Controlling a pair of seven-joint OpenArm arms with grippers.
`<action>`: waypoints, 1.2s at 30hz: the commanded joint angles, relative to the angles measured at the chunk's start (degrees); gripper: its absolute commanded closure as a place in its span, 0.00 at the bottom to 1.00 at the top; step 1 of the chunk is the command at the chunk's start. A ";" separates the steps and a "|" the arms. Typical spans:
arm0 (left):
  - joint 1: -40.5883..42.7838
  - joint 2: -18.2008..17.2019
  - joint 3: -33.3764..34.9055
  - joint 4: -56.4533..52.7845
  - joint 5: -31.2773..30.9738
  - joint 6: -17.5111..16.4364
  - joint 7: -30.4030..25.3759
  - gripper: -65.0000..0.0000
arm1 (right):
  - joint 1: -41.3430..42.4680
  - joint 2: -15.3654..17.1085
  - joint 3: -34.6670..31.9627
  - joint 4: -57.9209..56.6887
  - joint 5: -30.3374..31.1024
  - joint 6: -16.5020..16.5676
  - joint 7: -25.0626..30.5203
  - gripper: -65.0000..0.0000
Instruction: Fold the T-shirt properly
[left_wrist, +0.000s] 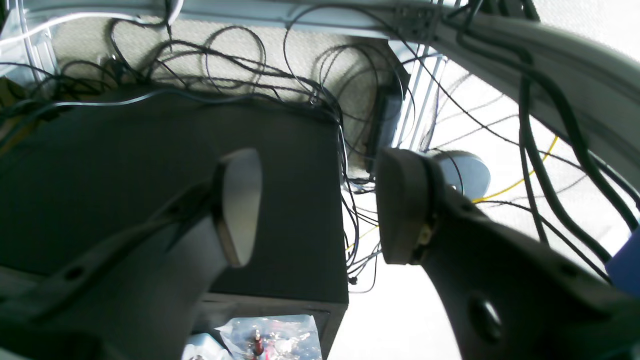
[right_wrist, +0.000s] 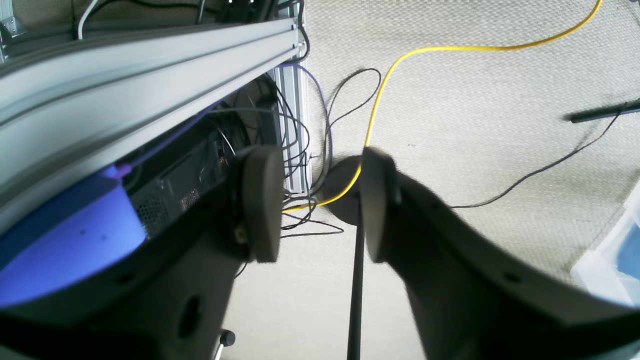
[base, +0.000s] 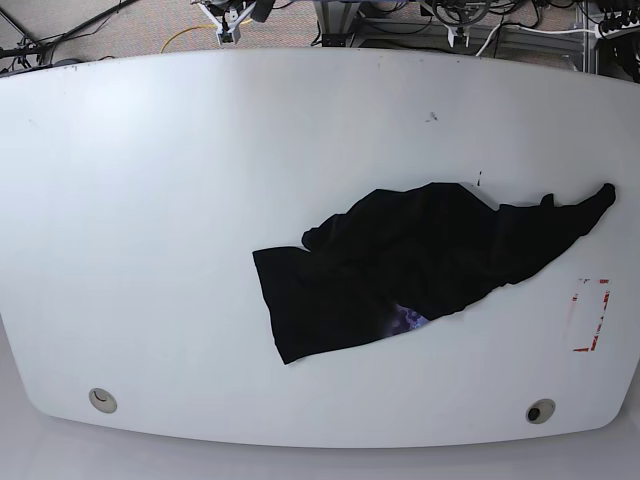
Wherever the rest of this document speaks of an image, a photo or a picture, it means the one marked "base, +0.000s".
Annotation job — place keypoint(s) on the red tape rectangle marking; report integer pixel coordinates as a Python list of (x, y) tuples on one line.
[(587, 313)]

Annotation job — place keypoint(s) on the table cable grommet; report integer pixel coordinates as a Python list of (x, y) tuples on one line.
[(540, 411), (102, 400)]

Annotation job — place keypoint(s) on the right table cable grommet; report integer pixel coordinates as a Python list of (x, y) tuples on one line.
[(540, 411)]

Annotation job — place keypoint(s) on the white power strip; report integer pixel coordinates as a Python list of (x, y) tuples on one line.
[(618, 25)]

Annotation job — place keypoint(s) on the black graphic T-shirt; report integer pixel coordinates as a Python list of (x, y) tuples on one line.
[(398, 260)]

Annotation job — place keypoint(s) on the left table cable grommet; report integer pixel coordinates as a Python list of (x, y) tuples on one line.
[(102, 400)]

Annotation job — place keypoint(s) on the aluminium frame stand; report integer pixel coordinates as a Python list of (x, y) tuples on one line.
[(354, 23)]

